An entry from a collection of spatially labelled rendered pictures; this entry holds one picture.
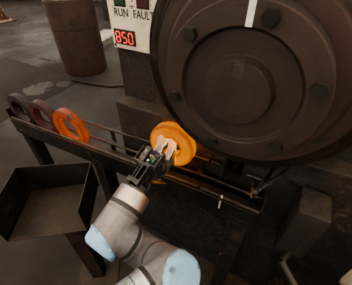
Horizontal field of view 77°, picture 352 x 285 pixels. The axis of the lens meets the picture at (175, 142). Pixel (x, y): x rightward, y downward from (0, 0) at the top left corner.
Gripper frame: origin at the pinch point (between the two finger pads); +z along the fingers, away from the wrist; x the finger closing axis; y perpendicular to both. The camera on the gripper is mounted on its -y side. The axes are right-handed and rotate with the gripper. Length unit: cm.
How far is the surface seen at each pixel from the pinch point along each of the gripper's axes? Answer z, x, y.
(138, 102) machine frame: 10.0, 20.4, 0.1
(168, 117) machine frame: 6.9, 5.5, 0.9
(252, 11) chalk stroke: -0.6, -19.6, 41.5
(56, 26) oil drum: 125, 238, -60
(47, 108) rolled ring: -3, 65, -8
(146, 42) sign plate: 16.1, 14.5, 21.4
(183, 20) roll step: 3.0, -6.7, 37.0
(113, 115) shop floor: 64, 124, -107
